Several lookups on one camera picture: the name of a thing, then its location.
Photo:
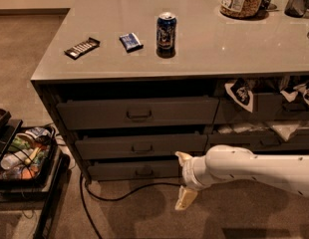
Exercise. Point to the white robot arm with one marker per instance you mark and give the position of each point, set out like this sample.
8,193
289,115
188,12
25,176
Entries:
224,163

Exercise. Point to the white plastic bag in drawer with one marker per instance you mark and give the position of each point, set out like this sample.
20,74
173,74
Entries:
285,129

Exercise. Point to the grey counter cabinet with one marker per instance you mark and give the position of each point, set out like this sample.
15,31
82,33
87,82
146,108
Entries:
131,83

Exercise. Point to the blue drink can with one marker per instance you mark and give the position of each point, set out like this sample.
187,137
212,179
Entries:
165,31

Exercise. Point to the dark striped snack bar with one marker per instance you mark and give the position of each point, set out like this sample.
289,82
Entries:
82,48

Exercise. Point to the black bin of items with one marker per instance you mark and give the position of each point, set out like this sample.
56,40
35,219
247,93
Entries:
26,156

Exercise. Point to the dark glass container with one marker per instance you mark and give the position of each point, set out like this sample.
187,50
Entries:
296,8

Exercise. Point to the black cart frame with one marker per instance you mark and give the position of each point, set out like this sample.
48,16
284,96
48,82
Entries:
37,205

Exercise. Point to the grey drawer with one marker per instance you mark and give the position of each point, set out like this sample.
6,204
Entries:
266,106
139,145
134,170
261,141
137,112

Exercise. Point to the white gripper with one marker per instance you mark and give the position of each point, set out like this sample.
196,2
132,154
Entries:
188,173

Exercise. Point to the black white chip bag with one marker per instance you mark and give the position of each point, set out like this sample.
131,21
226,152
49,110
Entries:
241,91

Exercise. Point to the blue snack packet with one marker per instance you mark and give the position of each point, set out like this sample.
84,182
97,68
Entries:
131,42

